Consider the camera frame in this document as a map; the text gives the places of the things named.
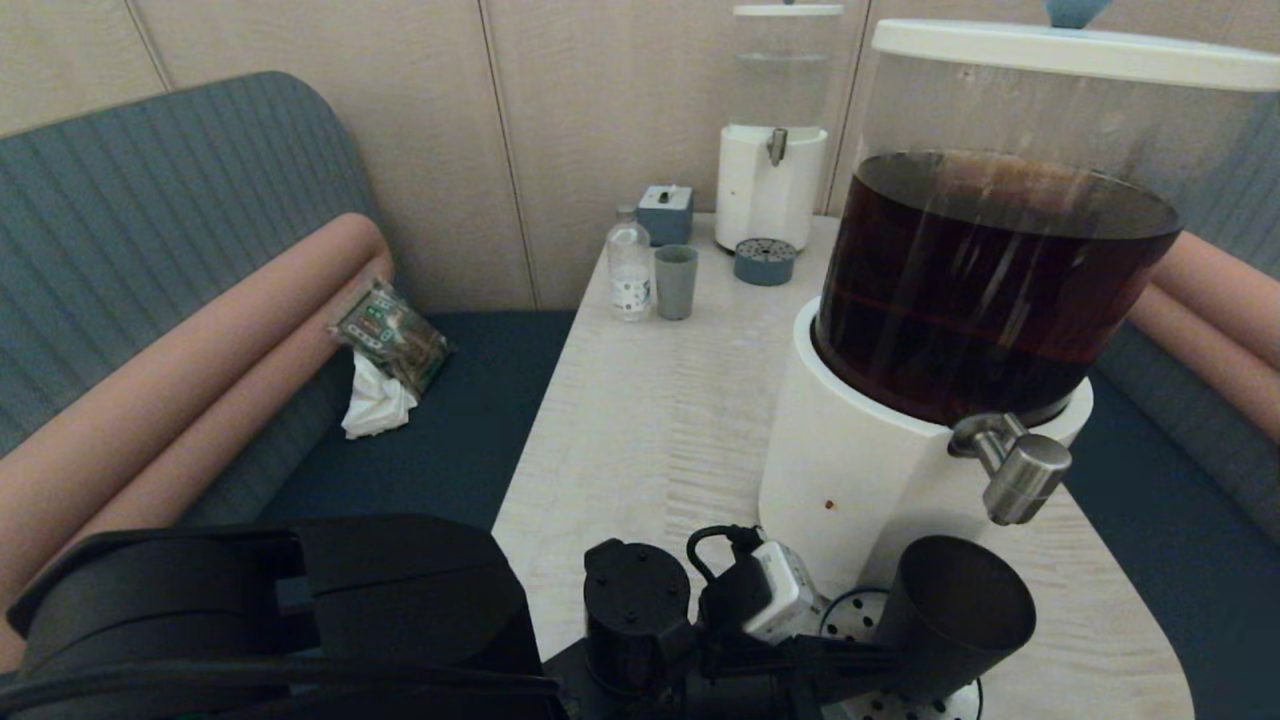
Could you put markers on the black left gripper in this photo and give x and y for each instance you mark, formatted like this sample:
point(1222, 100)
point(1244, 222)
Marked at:
point(750, 680)

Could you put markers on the black tapered cup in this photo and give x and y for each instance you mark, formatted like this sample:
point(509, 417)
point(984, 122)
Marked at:
point(955, 610)

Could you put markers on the large metal dispenser tap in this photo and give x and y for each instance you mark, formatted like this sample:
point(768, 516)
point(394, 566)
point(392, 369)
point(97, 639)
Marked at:
point(1022, 478)

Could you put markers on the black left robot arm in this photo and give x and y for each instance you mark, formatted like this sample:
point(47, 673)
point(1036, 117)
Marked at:
point(400, 600)

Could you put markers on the grey-blue plastic cup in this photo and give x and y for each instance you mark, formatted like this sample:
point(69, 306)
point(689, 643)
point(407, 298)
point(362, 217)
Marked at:
point(676, 282)

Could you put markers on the large perforated drip tray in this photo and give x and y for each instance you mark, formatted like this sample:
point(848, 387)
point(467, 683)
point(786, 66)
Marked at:
point(850, 615)

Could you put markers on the large dark tea dispenser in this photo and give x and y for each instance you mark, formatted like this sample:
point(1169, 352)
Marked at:
point(860, 440)

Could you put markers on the dark blue seat cushion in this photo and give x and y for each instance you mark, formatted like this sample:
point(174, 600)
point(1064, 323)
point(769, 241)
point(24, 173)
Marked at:
point(450, 430)
point(1200, 620)

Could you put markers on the small perforated drip tray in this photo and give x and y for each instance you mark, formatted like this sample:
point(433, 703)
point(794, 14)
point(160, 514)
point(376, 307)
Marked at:
point(765, 262)

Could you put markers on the clear plastic bottle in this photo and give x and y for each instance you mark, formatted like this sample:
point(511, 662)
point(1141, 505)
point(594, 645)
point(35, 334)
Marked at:
point(630, 272)

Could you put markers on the small clear water dispenser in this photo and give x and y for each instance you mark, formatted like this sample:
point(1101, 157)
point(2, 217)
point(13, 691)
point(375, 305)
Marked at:
point(765, 195)

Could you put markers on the grey-blue tissue box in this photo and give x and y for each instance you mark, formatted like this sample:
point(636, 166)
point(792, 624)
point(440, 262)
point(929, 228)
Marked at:
point(665, 217)

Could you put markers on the small metal dispenser tap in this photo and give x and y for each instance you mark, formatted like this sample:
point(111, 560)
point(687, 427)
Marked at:
point(776, 146)

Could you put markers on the crumpled white tissue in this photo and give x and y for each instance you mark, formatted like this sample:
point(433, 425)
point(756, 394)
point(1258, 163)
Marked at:
point(378, 403)

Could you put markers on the green snack packet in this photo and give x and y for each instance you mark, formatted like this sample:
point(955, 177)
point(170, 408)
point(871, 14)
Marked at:
point(395, 338)

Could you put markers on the large white dispenser lid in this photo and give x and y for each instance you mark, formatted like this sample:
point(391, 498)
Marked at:
point(1050, 52)

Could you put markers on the small white dispenser lid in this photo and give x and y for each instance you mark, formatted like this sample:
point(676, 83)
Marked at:
point(788, 10)

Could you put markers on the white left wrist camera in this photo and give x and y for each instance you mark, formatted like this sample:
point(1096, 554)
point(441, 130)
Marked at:
point(785, 590)

